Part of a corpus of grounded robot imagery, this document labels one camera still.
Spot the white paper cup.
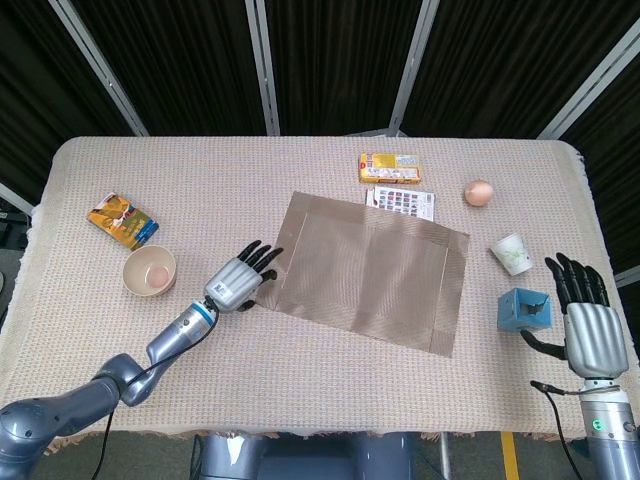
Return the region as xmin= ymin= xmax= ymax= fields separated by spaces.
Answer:
xmin=489 ymin=232 xmax=534 ymax=277

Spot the yellow and blue snack packet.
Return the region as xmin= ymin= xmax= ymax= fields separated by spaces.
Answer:
xmin=86 ymin=192 xmax=160 ymax=252

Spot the beige woven tablecloth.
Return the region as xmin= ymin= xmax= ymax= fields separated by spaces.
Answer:
xmin=22 ymin=135 xmax=640 ymax=457

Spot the right silver and black hand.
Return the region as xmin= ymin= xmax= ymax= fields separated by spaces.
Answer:
xmin=518 ymin=252 xmax=630 ymax=379

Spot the left silver and black hand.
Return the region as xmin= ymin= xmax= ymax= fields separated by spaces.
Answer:
xmin=202 ymin=240 xmax=285 ymax=315

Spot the dark pleated screen panel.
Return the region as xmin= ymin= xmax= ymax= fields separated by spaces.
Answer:
xmin=264 ymin=0 xmax=426 ymax=136
xmin=399 ymin=0 xmax=640 ymax=139
xmin=0 ymin=0 xmax=139 ymax=201
xmin=559 ymin=54 xmax=640 ymax=276
xmin=69 ymin=0 xmax=266 ymax=137

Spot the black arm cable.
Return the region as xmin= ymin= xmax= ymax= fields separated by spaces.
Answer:
xmin=529 ymin=379 xmax=621 ymax=480
xmin=88 ymin=312 xmax=221 ymax=480

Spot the yellow cardboard box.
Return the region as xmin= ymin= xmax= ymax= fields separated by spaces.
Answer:
xmin=357 ymin=152 xmax=424 ymax=184

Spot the blue cube box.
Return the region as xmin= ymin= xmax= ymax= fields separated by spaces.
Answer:
xmin=496 ymin=287 xmax=553 ymax=333

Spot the light brown bowl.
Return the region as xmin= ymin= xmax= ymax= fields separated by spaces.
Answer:
xmin=122 ymin=244 xmax=178 ymax=298

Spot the metal table leg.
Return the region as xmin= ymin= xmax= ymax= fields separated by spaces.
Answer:
xmin=438 ymin=432 xmax=451 ymax=480

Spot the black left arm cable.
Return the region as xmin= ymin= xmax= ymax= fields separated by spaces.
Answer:
xmin=88 ymin=312 xmax=221 ymax=480

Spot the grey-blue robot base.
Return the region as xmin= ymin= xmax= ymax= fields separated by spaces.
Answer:
xmin=192 ymin=432 xmax=416 ymax=480

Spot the peach coloured egg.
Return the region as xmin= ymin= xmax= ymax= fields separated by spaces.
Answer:
xmin=463 ymin=178 xmax=495 ymax=207

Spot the white box with coloured squares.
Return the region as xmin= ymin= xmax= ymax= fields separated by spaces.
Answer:
xmin=363 ymin=184 xmax=437 ymax=222

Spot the brown woven placemat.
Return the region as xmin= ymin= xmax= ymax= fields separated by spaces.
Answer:
xmin=273 ymin=189 xmax=471 ymax=359

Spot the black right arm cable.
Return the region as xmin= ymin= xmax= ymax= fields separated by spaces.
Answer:
xmin=529 ymin=379 xmax=621 ymax=480

